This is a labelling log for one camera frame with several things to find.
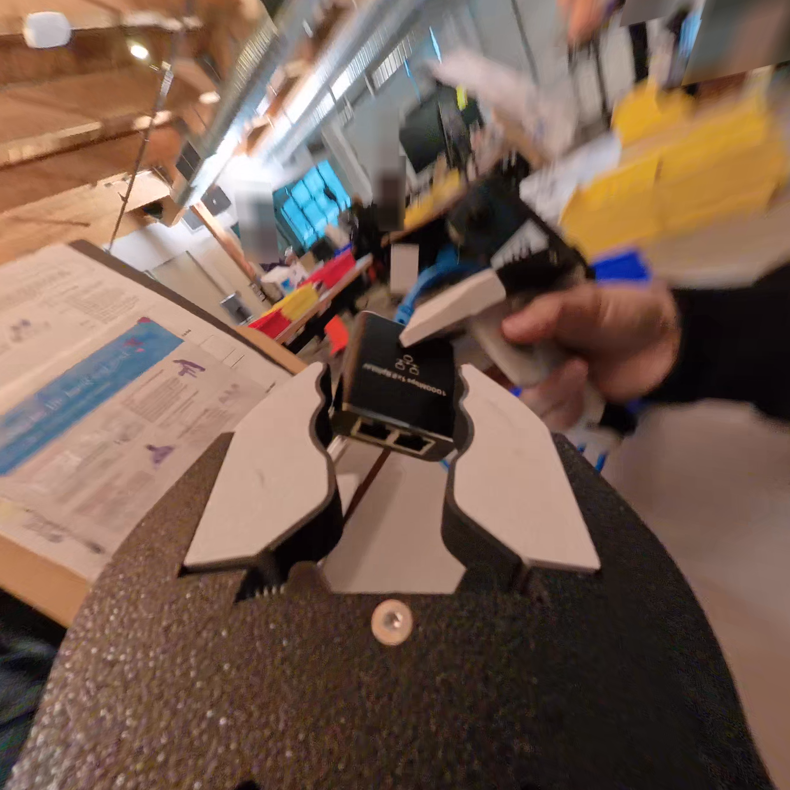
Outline person's right hand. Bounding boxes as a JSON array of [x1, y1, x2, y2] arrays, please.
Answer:
[[502, 281, 681, 430]]

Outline black monitor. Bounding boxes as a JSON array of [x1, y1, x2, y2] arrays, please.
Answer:
[[399, 105, 446, 175]]

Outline printed paper sheet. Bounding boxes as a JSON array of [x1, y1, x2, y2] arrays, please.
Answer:
[[0, 244, 292, 582]]

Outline black network splitter box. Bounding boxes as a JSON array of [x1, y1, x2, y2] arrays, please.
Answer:
[[330, 311, 462, 462]]

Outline person's right forearm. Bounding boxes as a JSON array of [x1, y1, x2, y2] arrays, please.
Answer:
[[665, 262, 790, 423]]

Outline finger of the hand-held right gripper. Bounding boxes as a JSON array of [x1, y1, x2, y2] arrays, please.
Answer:
[[470, 310, 566, 387], [399, 268, 508, 348]]

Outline wooden clipboard board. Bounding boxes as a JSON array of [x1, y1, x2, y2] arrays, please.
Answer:
[[0, 239, 309, 628]]

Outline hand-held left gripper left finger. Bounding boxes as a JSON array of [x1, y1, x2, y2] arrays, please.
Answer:
[[184, 362, 342, 569]]

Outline yellow plastic bin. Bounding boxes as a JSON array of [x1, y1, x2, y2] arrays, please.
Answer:
[[558, 79, 788, 261]]

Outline white ceiling device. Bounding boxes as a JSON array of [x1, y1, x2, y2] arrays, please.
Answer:
[[23, 11, 72, 50]]

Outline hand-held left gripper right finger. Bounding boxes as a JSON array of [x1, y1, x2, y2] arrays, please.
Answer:
[[441, 363, 602, 572]]

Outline teal wall screen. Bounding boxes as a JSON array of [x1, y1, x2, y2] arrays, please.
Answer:
[[272, 159, 354, 249]]

